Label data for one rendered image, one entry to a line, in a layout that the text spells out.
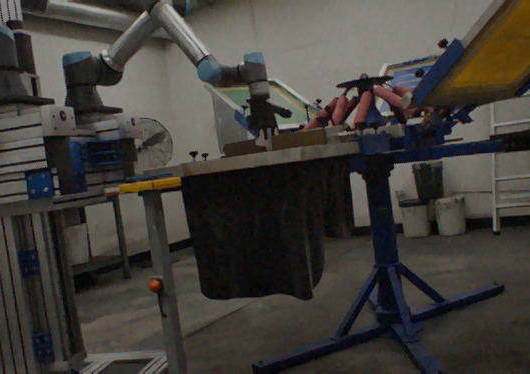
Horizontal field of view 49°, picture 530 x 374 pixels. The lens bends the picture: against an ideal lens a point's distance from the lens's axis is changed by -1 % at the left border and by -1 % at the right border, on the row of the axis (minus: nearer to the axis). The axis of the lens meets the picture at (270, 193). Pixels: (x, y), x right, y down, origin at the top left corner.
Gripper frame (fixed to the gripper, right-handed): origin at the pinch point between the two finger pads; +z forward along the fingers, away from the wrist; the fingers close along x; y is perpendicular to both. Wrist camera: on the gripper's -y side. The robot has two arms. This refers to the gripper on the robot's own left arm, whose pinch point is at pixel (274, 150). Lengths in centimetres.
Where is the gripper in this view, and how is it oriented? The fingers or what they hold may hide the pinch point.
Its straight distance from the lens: 212.4
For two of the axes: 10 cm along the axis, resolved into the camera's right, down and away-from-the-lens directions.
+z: 1.7, 9.9, 0.3
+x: -4.8, 1.1, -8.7
